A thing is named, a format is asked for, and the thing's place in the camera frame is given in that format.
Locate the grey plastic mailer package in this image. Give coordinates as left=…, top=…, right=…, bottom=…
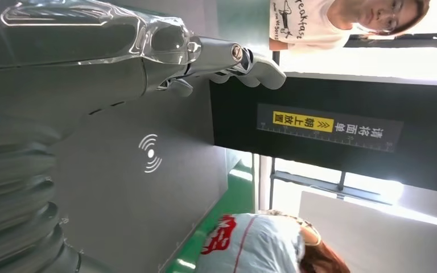
left=195, top=212, right=307, bottom=273

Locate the green conveyor belt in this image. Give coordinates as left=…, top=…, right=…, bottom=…
left=164, top=150, right=258, bottom=273

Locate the person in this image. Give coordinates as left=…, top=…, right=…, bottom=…
left=268, top=0, right=431, bottom=52
left=259, top=209, right=352, bottom=273

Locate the black metal frame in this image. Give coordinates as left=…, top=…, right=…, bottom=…
left=268, top=156, right=394, bottom=207

